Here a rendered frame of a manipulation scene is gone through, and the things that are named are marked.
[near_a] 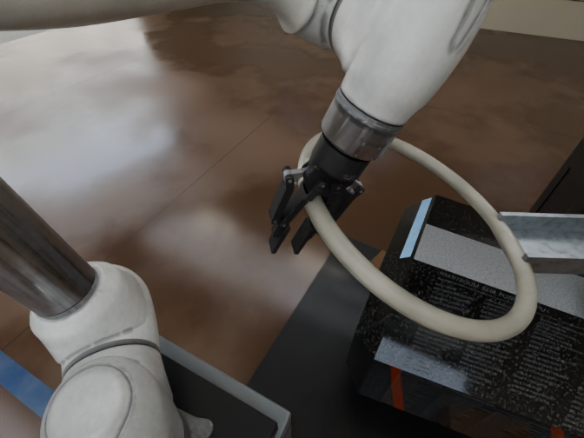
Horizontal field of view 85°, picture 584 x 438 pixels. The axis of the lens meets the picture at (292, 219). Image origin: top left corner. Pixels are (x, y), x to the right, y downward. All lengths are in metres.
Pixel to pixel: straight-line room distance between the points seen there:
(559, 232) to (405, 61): 0.65
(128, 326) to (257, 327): 1.20
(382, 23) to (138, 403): 0.54
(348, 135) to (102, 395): 0.46
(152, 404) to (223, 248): 1.62
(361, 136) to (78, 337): 0.52
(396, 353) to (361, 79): 0.88
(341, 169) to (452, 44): 0.17
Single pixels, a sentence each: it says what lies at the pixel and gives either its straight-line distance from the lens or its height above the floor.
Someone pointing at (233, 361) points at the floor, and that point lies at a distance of 1.73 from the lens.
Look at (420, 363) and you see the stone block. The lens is 1.11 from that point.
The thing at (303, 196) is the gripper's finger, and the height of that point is 1.29.
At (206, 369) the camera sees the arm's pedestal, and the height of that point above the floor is 0.80.
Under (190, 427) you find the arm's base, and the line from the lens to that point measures 0.76.
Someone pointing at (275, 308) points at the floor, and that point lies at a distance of 1.83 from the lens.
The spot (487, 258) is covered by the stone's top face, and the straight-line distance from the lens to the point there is 1.14.
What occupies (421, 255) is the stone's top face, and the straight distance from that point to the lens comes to 1.06.
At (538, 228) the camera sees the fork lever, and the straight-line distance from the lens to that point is 0.88.
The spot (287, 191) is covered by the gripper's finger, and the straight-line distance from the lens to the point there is 0.45.
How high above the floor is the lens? 1.60
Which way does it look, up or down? 45 degrees down
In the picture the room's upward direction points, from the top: straight up
